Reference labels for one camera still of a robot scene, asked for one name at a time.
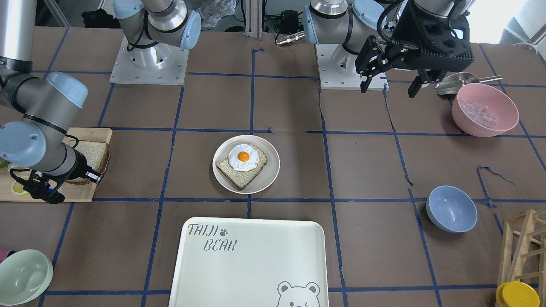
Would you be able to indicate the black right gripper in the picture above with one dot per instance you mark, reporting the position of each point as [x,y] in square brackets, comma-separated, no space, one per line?
[79,168]

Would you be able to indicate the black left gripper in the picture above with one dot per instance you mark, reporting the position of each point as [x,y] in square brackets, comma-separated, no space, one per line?
[405,26]

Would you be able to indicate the white bread slice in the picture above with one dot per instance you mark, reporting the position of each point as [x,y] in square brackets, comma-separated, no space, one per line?
[97,153]

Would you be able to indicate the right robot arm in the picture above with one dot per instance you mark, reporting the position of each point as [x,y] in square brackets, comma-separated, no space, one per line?
[48,105]

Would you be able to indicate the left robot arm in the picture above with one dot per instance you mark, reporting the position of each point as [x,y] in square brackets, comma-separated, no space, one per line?
[336,21]

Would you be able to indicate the bread slice under egg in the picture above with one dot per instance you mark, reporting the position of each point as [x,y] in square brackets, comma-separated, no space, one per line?
[242,179]

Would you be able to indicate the round cream plate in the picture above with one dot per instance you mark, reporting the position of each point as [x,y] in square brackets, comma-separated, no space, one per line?
[264,179]

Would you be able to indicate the wooden cutting board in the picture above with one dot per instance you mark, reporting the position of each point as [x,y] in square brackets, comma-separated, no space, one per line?
[73,193]

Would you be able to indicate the metal scoop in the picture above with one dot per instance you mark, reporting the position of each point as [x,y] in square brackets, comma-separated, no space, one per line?
[450,85]

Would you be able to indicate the lemon half slice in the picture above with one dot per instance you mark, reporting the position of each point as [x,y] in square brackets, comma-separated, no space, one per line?
[17,189]

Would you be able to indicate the pink bowl with ice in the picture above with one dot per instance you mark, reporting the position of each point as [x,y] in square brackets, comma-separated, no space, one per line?
[484,111]

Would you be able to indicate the pink cloth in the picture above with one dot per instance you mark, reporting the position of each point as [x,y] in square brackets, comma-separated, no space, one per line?
[5,253]

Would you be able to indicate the green bowl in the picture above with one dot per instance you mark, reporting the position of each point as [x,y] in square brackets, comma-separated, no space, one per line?
[24,276]

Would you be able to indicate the fried egg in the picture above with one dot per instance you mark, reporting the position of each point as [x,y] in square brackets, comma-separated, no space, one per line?
[243,158]

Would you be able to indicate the blue bowl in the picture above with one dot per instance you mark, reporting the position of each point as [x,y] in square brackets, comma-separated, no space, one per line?
[451,209]

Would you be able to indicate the cream bear serving tray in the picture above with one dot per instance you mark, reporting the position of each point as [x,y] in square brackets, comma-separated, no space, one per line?
[247,262]

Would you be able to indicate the wooden mug rack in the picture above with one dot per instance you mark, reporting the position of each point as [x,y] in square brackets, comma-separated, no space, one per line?
[523,237]

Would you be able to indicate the yellow mug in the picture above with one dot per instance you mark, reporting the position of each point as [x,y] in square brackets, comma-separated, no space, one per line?
[516,294]

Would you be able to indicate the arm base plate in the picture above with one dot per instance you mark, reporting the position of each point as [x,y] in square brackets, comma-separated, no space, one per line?
[159,65]
[336,67]

